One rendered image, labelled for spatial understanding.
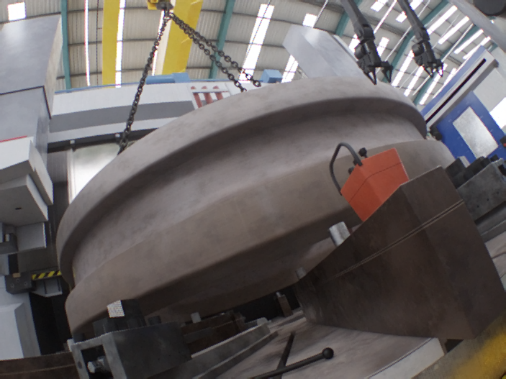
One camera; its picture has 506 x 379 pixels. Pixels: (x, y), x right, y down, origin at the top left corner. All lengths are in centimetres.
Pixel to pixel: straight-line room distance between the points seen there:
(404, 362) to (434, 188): 43
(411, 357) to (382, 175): 48
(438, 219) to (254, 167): 114
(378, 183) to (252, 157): 99
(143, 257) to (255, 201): 64
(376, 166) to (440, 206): 21
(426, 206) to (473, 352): 51
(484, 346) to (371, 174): 65
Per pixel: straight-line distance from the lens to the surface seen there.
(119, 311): 143
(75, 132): 532
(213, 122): 161
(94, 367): 134
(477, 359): 98
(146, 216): 173
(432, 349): 83
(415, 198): 63
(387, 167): 77
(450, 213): 67
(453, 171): 193
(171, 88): 843
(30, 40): 545
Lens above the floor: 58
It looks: 23 degrees up
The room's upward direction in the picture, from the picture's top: 24 degrees counter-clockwise
